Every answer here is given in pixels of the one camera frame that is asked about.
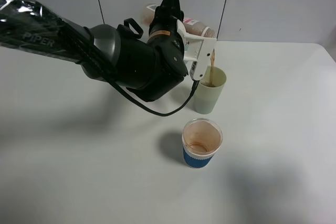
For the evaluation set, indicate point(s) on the glass cup with blue sleeve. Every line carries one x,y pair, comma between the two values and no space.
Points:
201,139

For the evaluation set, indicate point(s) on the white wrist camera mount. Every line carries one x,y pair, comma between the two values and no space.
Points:
198,48

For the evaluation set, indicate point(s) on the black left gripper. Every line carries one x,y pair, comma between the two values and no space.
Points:
163,36

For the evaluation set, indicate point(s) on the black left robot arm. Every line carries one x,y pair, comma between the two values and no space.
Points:
111,54

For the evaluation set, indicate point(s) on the drink bottle with pink label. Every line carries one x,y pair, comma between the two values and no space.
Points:
192,26

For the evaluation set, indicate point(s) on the pale green plastic cup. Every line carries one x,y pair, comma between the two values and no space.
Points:
209,90

